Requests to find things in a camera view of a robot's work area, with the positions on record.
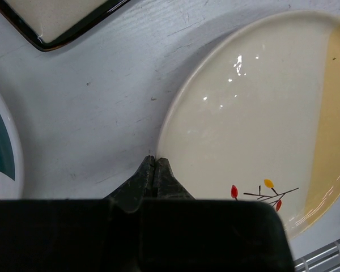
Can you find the cream floral square plate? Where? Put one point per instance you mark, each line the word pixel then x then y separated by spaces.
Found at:
pixel 49 25

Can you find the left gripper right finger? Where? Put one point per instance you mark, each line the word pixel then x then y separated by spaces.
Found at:
pixel 165 185

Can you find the aluminium frame rail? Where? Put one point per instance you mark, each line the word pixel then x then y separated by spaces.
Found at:
pixel 326 258

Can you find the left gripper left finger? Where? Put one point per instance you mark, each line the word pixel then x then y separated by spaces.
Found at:
pixel 128 196

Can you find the green rimmed white plate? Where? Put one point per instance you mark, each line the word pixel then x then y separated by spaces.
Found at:
pixel 11 156

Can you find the yellow cream round plate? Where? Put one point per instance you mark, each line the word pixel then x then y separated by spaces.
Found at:
pixel 259 119

